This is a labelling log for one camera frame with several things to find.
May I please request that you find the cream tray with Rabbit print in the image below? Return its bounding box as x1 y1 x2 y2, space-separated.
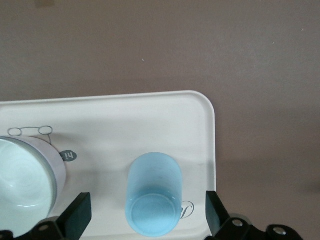
0 90 216 240

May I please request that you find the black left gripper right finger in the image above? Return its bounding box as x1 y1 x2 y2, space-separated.
205 190 267 240

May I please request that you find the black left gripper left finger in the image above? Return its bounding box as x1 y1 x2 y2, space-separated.
26 191 92 240

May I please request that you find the light blue plastic cup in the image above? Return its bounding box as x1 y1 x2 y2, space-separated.
124 151 183 237

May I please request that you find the white ceramic bowl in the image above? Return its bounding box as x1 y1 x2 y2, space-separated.
0 136 68 225

